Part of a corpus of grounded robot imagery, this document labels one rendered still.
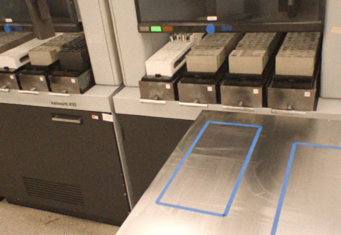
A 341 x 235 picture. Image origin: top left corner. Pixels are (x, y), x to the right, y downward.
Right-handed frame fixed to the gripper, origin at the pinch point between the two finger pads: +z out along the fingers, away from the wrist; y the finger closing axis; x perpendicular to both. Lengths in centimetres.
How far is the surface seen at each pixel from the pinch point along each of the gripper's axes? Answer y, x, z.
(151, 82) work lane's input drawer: -33, 50, 39
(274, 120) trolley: 19, 47, 37
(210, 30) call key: -15, 63, 22
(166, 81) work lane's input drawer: -28, 53, 39
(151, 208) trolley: 18.3, 3.3, 36.8
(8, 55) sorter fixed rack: -99, 29, 33
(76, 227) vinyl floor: -81, 29, 120
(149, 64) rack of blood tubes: -36, 53, 34
